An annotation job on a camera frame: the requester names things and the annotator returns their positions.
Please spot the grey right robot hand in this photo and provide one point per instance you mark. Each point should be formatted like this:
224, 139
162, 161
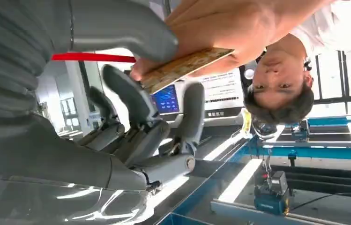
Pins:
54, 155

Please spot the person's hand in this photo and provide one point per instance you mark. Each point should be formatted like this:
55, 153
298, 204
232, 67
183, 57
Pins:
225, 24

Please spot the white printed sign board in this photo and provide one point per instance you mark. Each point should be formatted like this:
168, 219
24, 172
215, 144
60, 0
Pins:
225, 87

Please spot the white pillar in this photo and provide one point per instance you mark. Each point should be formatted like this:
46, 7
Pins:
79, 93

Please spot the person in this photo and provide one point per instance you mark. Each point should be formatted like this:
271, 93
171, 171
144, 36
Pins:
274, 80

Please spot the blue display screen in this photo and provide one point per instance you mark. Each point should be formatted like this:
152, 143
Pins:
166, 99

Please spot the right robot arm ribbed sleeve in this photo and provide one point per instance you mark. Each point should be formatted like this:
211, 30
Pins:
7, 62

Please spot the red banner strip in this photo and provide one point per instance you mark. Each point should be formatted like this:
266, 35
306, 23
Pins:
94, 57

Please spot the blue overhead crane beam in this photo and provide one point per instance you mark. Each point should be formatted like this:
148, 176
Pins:
318, 152

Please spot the blue crane hoist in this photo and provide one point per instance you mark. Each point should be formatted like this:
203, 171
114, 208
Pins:
271, 198

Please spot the window with dark frame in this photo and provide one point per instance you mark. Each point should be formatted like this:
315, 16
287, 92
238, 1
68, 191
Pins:
343, 80

